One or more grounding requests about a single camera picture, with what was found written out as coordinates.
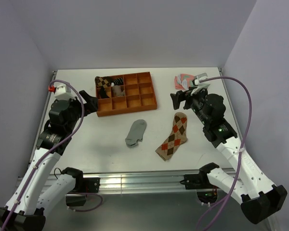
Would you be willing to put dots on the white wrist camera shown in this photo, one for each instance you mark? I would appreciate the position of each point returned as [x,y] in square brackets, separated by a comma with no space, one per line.
[62,92]
[196,85]

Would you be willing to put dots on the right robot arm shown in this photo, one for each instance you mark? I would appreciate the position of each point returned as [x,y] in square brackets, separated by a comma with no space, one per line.
[257,195]

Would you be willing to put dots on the grey ankle sock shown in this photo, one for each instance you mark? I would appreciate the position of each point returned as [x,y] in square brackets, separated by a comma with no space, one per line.
[136,133]

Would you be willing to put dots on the aluminium front rail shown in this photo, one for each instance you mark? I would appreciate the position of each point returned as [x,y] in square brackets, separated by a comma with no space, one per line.
[112,183]

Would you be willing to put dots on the pink green sock pair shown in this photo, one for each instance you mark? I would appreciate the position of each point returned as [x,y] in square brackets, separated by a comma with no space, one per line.
[183,81]

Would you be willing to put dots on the brown checkered rolled sock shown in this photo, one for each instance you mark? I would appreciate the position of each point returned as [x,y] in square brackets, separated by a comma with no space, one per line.
[103,82]

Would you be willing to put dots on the argyle beige orange sock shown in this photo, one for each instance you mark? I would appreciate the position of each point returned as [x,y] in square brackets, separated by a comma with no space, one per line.
[176,138]

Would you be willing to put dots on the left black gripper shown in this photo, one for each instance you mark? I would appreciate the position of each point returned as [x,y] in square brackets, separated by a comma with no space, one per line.
[91,106]

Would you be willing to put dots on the orange compartment tray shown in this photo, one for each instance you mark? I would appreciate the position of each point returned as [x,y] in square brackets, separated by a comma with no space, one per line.
[139,96]

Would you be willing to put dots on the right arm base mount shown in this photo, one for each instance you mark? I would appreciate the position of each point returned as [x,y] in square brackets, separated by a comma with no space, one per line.
[193,182]

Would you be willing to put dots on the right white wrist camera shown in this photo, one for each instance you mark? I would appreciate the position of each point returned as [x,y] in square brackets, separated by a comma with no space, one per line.
[196,85]

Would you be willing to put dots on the black white striped sock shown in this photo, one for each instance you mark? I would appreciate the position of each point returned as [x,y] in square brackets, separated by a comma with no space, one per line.
[117,81]

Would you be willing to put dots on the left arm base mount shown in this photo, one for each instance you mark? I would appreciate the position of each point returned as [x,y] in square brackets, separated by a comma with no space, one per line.
[90,185]

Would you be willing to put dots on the black sock in tray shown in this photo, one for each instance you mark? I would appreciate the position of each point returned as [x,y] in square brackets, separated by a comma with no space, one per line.
[103,93]

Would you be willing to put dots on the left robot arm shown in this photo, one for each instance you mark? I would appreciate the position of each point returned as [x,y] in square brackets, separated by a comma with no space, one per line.
[29,206]

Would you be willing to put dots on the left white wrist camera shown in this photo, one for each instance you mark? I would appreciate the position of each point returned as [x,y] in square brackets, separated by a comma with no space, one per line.
[62,92]

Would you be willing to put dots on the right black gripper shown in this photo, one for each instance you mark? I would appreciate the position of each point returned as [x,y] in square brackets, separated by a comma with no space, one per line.
[181,94]

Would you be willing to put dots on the beige rolled sock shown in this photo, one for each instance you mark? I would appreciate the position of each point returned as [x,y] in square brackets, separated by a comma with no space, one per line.
[118,91]

